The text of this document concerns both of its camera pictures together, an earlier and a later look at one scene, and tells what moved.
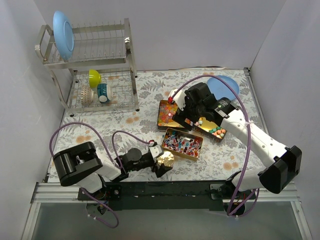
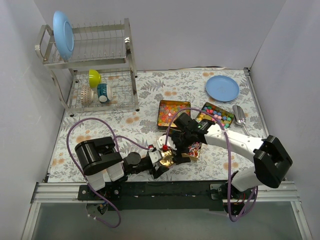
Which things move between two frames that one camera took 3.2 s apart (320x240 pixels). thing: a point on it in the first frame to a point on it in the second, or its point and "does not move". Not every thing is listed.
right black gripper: x=184 y=119 to x=178 y=141
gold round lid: x=167 y=158 does not move
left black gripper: x=157 y=166 does not move
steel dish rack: x=100 y=76 does not move
